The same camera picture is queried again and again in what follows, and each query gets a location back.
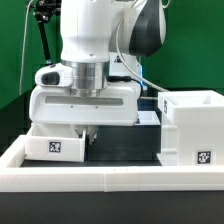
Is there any white U-shaped border fence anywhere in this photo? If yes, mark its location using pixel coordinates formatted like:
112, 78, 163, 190
0, 135, 224, 192

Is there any white thin cable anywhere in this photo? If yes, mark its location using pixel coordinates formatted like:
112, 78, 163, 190
18, 0, 36, 96

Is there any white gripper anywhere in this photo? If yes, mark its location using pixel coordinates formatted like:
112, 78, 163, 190
29, 82, 140, 142

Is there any white drawer cabinet frame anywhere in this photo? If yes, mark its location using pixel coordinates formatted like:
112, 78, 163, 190
157, 90, 224, 166

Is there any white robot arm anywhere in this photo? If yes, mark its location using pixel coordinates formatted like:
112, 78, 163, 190
29, 0, 166, 136

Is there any white front drawer box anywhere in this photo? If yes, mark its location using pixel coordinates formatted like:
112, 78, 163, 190
25, 123, 86, 162

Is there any black camera stand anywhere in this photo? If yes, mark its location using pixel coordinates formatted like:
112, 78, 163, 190
26, 0, 62, 66

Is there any white marker tag plate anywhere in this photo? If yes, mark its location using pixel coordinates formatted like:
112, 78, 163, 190
136, 111, 160, 126

